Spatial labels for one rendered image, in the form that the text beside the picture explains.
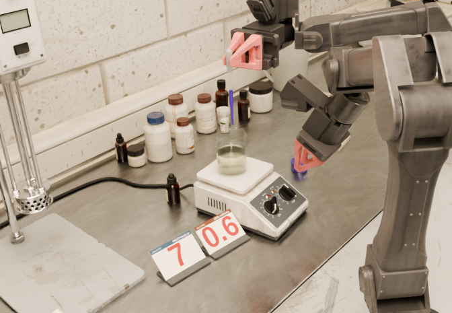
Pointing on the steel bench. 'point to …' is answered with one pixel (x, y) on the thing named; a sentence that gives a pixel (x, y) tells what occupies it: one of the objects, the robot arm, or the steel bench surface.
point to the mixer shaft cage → (25, 202)
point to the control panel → (285, 210)
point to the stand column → (10, 210)
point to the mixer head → (19, 28)
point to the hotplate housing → (243, 206)
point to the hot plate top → (262, 169)
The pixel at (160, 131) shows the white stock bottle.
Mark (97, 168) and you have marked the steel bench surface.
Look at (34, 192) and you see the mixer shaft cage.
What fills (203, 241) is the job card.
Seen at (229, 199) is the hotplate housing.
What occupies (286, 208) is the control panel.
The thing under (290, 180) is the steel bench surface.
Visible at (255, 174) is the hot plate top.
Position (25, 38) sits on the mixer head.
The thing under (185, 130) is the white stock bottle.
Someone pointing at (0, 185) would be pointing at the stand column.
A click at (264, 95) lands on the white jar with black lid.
